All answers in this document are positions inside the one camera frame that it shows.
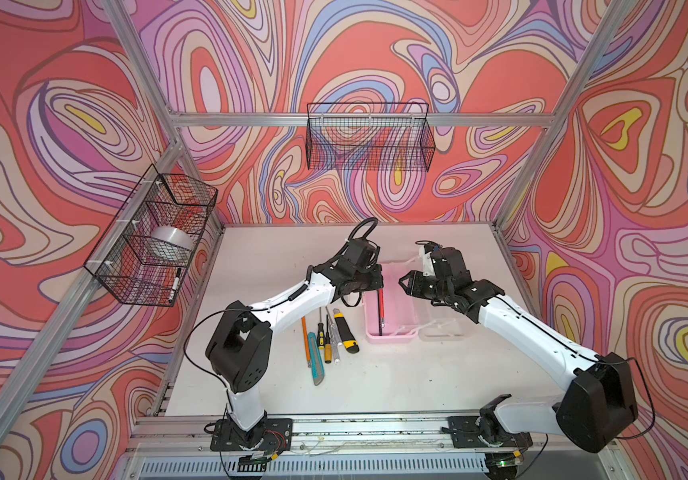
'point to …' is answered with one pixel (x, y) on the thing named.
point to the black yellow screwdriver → (320, 332)
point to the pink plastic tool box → (394, 314)
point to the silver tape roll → (175, 235)
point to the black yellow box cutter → (350, 344)
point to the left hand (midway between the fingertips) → (387, 276)
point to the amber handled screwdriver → (328, 349)
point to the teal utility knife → (315, 360)
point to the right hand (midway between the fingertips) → (406, 287)
